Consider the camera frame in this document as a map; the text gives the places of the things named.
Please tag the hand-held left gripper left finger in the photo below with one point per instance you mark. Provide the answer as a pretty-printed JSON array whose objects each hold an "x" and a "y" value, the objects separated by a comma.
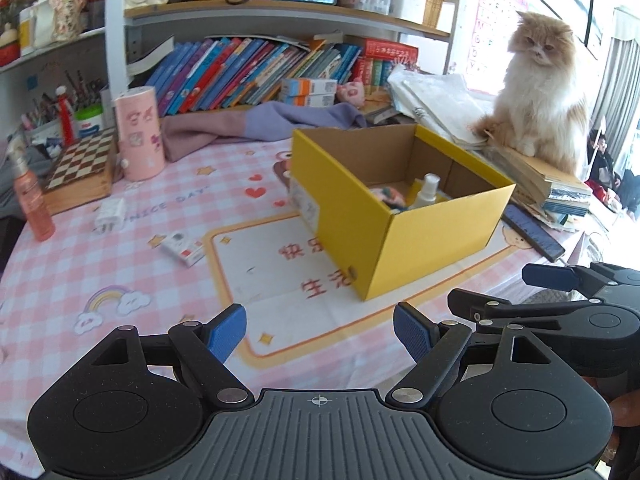
[{"x": 227, "y": 332}]

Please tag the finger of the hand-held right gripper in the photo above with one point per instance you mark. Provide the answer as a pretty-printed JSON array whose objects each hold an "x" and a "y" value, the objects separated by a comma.
[
  {"x": 547, "y": 276},
  {"x": 500, "y": 310}
]

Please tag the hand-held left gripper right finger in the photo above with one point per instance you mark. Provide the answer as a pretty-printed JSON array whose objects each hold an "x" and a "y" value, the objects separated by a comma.
[{"x": 412, "y": 332}]

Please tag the white spray bottle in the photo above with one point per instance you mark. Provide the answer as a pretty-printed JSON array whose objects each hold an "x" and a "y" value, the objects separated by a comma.
[{"x": 425, "y": 195}]

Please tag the yellow cardboard box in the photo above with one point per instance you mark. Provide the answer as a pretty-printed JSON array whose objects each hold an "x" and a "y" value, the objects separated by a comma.
[{"x": 350, "y": 210}]

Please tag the pink cylindrical container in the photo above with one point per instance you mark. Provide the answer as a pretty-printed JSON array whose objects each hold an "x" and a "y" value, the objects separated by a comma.
[{"x": 140, "y": 135}]

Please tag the small white red packet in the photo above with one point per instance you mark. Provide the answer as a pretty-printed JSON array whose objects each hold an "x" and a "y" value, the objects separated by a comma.
[{"x": 182, "y": 249}]

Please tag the stack of worn books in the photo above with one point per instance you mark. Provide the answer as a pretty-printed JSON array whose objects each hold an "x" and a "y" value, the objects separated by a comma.
[{"x": 545, "y": 180}]

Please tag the pink checkered tablecloth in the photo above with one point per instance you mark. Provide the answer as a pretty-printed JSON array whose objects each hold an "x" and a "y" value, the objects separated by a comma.
[{"x": 125, "y": 270}]

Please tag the pink teal soft item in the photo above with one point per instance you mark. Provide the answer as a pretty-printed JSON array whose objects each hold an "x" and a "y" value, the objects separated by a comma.
[{"x": 390, "y": 197}]

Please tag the white charger plug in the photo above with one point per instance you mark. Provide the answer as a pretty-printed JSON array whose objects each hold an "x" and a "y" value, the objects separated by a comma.
[{"x": 111, "y": 215}]

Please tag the fluffy cream cat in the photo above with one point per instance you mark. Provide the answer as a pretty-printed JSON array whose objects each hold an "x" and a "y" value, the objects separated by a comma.
[{"x": 540, "y": 90}]

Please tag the stack of white papers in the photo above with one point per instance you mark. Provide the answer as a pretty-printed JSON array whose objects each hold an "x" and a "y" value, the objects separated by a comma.
[{"x": 440, "y": 105}]

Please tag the grey curtain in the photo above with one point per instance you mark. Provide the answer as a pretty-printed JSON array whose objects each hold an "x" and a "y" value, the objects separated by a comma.
[{"x": 622, "y": 85}]

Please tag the purple cloth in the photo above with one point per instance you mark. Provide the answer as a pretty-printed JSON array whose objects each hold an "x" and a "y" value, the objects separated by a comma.
[{"x": 260, "y": 122}]

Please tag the wooden chessboard box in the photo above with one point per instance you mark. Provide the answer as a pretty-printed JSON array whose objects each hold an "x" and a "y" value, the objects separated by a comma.
[{"x": 80, "y": 170}]

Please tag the orange spray bottle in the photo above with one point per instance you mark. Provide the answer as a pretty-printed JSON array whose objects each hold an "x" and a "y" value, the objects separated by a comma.
[{"x": 35, "y": 200}]

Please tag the orange white small box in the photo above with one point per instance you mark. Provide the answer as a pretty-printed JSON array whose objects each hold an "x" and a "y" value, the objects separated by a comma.
[
  {"x": 307, "y": 100},
  {"x": 310, "y": 86}
]

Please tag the pink pig plush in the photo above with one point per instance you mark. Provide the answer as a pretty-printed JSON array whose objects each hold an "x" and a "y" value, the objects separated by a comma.
[{"x": 351, "y": 94}]

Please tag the green lidded jar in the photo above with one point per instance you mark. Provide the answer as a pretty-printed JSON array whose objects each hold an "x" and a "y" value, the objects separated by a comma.
[{"x": 89, "y": 122}]

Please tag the row of colourful books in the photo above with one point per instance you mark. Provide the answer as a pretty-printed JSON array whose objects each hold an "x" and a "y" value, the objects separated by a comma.
[{"x": 235, "y": 75}]

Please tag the red thick book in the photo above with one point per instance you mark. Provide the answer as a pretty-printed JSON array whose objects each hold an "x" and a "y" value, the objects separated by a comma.
[{"x": 390, "y": 50}]

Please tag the pens in holder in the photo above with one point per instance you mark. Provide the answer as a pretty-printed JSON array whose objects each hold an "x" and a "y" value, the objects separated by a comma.
[{"x": 85, "y": 92}]

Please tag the white bookshelf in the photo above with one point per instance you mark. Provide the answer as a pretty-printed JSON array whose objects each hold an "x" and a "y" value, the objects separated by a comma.
[{"x": 115, "y": 35}]

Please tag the floral fabric bag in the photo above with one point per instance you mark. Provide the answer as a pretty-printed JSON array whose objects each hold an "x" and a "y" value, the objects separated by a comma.
[{"x": 65, "y": 10}]

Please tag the wall poster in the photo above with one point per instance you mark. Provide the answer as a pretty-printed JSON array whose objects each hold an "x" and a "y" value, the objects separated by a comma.
[{"x": 492, "y": 35}]

